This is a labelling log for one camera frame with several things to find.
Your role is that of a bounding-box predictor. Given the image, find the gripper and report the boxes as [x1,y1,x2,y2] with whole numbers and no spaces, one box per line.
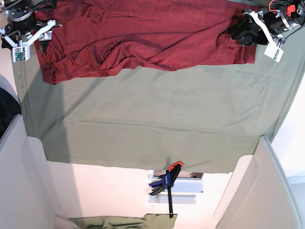
[1,14,62,54]
[227,9,285,46]

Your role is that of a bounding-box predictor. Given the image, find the red long-sleeve T-shirt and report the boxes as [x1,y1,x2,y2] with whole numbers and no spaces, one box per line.
[36,0,256,84]

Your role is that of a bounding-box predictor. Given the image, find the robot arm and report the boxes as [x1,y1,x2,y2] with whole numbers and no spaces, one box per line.
[0,0,61,62]
[227,0,305,48]

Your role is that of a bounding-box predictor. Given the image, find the dark navy fabric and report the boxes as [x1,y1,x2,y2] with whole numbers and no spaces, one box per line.
[0,88,21,137]

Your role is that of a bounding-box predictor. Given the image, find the green table cloth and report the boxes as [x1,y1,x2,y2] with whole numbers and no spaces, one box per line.
[13,30,305,173]

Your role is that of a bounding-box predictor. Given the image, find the white chair left side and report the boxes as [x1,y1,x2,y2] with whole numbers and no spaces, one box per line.
[0,76,56,229]

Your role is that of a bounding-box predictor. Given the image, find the white chair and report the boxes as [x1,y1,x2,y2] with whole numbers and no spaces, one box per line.
[214,136,305,229]
[0,76,56,229]

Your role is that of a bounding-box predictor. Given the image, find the white chair right side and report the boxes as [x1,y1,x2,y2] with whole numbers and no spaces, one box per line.
[214,136,305,229]

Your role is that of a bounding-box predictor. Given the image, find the blue black bar clamp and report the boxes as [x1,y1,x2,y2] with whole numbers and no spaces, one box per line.
[149,161,183,219]

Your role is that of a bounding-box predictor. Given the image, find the olive green cushion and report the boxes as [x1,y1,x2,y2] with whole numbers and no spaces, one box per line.
[70,214,177,229]

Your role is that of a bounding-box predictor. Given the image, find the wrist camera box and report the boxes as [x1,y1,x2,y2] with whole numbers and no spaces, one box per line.
[12,46,31,62]
[264,44,284,62]

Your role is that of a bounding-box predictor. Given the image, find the aluminium frame rails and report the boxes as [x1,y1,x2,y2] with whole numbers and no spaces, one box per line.
[148,171,203,206]

